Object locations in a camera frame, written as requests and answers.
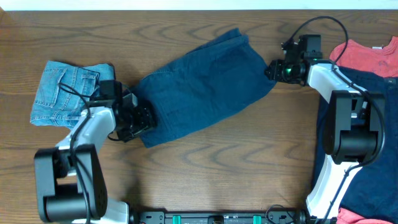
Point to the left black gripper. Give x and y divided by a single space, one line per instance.
145 119

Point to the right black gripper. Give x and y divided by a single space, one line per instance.
273 71

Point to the dark navy blue shorts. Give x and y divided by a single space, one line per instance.
210 83

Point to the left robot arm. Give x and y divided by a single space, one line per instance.
68 177

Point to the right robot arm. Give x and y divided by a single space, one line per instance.
354 133

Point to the folded light blue denim shorts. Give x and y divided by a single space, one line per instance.
57 106

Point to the red t-shirt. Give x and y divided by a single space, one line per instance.
381 61

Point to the dark navy garment pile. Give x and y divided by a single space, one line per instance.
372 192

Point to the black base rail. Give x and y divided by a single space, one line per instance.
275 214

